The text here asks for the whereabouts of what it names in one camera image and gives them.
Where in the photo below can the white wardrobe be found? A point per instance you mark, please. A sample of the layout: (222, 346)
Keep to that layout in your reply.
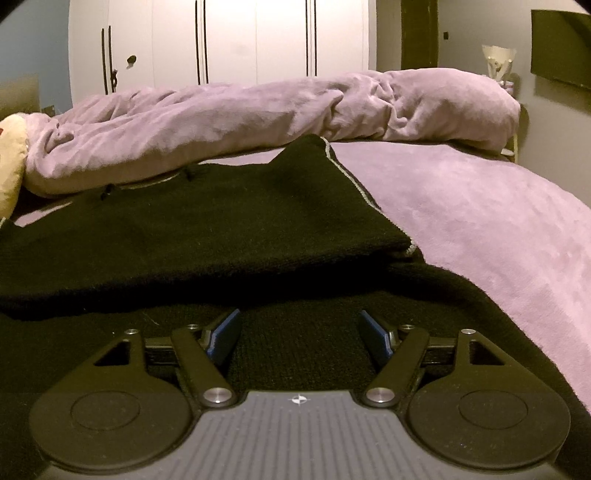
(240, 41)

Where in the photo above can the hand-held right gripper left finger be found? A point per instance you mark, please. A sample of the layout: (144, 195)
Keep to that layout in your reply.
(225, 334)

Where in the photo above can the lilac bed sheet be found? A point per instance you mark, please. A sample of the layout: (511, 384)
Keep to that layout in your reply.
(471, 221)

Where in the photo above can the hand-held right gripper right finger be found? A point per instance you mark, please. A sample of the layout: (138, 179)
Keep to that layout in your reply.
(375, 333)

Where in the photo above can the dark wall screen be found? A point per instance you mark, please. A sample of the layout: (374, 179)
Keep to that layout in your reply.
(563, 46)

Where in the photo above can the rumpled lilac duvet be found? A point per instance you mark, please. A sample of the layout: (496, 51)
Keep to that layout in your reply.
(258, 110)

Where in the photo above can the dark door frame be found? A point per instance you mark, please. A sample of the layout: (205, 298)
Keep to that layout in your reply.
(419, 34)

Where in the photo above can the cream plush face cushion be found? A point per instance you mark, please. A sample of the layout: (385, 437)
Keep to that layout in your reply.
(10, 161)

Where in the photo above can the green sofa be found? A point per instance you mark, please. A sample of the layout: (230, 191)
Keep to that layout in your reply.
(18, 94)

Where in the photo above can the white bedside lamp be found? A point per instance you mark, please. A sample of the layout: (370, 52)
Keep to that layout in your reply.
(496, 57)

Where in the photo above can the black knit sweater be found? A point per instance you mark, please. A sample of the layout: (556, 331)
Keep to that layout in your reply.
(184, 230)

